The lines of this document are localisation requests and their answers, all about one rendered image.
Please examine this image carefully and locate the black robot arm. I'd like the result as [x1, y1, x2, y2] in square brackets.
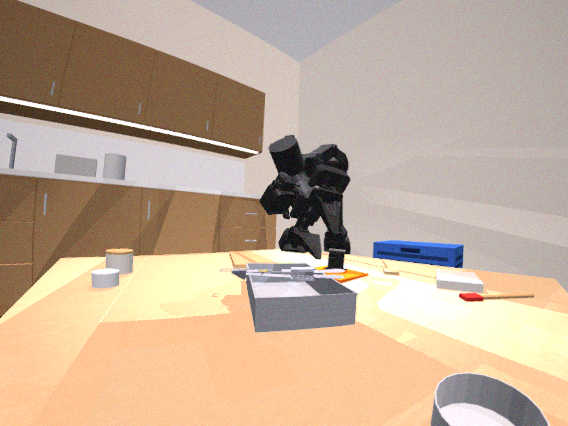
[260, 135, 351, 270]

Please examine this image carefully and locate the grey jar with wooden lid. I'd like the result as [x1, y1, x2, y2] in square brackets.
[105, 249, 133, 275]

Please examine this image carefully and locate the short grey cylinder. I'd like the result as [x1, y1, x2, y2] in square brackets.
[91, 268, 120, 289]

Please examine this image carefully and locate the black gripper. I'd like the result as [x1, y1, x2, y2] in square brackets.
[278, 164, 351, 259]

